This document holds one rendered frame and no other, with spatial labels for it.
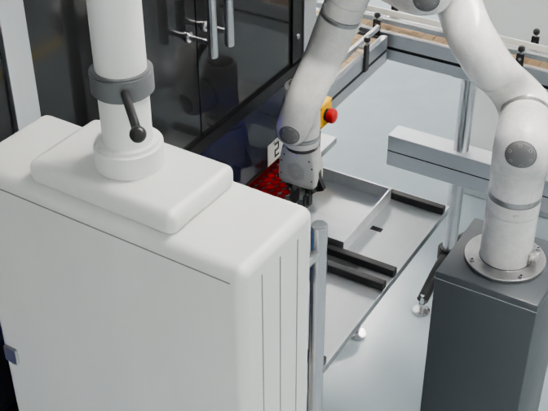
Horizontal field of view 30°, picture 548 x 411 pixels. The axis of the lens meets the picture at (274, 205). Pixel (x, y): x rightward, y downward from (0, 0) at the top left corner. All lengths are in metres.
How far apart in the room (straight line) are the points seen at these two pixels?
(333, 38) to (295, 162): 0.35
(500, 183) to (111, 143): 1.13
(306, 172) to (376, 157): 2.02
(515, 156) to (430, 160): 1.33
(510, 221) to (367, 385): 1.15
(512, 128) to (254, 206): 0.90
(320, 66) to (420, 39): 1.08
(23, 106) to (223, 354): 0.57
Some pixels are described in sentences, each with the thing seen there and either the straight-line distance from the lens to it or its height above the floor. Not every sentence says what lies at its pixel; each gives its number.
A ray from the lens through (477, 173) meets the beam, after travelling 3.44.
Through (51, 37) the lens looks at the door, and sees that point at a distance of 1.76.
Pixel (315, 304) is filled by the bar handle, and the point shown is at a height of 1.33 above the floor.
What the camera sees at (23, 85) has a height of 1.57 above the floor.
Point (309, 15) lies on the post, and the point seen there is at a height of 1.31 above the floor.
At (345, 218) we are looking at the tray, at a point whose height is 0.88.
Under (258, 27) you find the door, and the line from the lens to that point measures 2.33.
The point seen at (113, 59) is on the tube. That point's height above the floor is 1.76.
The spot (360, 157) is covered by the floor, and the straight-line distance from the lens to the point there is 4.41.
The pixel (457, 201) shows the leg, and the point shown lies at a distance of 3.56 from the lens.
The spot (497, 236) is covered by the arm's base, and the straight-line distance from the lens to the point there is 2.39.
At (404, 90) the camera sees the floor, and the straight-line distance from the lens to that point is 4.95.
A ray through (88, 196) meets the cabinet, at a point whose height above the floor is 1.56.
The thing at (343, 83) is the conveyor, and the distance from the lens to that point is 3.08.
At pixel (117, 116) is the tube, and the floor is 1.68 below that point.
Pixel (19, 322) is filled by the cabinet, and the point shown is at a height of 1.26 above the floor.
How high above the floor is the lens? 2.37
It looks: 35 degrees down
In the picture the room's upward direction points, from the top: straight up
